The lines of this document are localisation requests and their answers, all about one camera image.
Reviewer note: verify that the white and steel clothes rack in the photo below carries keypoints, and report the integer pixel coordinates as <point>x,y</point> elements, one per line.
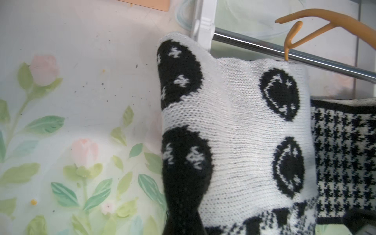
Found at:
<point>204,32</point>

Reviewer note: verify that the floral table mat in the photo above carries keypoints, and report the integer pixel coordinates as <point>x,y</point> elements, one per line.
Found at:
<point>81,118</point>

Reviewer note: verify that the smiley face knit scarf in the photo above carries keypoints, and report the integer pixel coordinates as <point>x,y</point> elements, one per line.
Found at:
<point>237,144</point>

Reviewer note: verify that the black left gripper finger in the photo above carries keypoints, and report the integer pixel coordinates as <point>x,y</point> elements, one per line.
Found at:
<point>177,225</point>

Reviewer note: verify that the houndstooth black white scarf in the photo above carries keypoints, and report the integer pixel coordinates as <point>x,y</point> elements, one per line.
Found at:
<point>344,134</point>

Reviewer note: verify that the peach plastic desk organizer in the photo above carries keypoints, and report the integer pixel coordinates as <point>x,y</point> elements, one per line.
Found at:
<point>162,5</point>

